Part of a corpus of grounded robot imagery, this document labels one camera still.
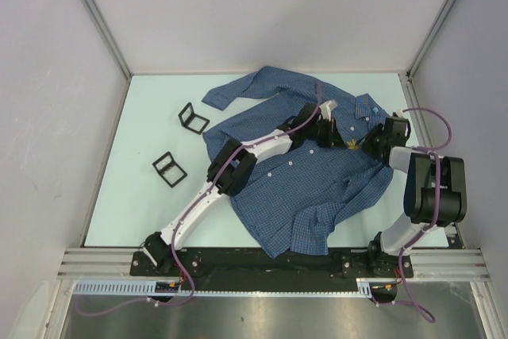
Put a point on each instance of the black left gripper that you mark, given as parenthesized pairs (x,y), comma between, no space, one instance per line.
(332,138)

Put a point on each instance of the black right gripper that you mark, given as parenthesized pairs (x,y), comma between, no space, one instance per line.
(365,143)

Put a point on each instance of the gold leaf brooch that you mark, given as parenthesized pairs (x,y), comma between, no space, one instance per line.
(352,145)

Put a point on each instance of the blue checked shirt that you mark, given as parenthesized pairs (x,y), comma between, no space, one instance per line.
(293,202)

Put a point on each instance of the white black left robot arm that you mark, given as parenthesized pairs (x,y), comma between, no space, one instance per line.
(229,173)

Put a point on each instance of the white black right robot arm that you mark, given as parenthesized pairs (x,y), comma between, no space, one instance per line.
(435,194)

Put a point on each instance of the black open box upper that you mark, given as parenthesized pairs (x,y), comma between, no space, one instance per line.
(192,121)

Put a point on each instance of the black open box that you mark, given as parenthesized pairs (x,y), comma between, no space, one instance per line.
(192,121)
(169,170)

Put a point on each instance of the black open box lower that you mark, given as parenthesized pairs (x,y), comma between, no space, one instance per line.
(169,170)

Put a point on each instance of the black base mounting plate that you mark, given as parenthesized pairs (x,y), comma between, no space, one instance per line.
(252,265)

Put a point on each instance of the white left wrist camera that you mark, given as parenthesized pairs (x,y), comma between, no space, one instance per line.
(326,109)

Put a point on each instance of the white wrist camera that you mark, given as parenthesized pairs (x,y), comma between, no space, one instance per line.
(399,114)
(326,109)

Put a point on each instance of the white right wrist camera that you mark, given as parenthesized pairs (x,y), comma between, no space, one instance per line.
(399,114)

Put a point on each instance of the aluminium front rail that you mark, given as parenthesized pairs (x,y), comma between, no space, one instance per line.
(429,264)

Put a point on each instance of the right aluminium frame post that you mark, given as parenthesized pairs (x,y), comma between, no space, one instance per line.
(432,34)

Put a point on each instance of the aluminium frame post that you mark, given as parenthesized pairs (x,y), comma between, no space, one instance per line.
(432,34)
(104,31)

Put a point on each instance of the white slotted cable duct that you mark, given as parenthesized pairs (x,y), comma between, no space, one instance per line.
(164,288)

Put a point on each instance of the left aluminium frame post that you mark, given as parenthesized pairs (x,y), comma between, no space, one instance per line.
(104,31)

